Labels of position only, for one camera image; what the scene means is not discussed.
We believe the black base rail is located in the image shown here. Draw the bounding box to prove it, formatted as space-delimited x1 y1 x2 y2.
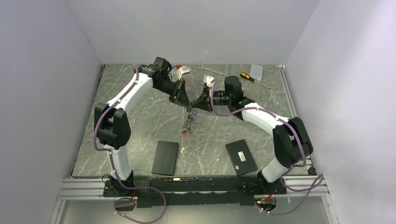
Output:
103 176 287 208

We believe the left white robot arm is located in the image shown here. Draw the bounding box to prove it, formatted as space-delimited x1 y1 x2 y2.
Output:
93 57 192 196

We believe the aluminium frame rail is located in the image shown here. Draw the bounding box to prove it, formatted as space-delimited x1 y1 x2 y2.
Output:
58 175 330 200

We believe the metal ring with keys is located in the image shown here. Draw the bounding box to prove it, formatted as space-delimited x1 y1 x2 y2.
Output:
181 106 198 135

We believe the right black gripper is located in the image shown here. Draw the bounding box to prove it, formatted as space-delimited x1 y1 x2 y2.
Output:
192 88 232 113

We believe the black box with label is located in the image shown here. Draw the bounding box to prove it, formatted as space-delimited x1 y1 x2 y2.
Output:
226 139 258 176

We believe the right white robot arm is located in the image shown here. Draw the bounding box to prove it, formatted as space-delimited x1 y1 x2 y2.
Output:
192 76 313 194

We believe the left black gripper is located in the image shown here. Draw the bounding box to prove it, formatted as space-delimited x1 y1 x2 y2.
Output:
154 78 192 109

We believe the clear plastic box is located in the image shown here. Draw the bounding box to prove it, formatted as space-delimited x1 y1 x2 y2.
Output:
250 64 263 80

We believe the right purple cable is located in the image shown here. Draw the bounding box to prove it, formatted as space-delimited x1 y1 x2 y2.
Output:
210 79 325 217

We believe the yellow black screwdriver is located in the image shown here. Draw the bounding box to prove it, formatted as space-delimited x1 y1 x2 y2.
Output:
240 72 270 89

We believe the black flat box left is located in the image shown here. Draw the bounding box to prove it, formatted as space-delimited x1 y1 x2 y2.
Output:
151 140 179 176

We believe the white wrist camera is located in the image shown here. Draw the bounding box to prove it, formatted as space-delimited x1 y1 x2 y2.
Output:
204 76 215 88
174 65 191 80

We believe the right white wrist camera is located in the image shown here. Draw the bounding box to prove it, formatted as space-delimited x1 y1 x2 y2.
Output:
204 76 215 88

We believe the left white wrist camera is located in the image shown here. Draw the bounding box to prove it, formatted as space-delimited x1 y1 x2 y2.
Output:
174 65 191 80

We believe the silver wrench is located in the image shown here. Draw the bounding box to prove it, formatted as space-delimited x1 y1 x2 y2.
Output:
196 64 232 77

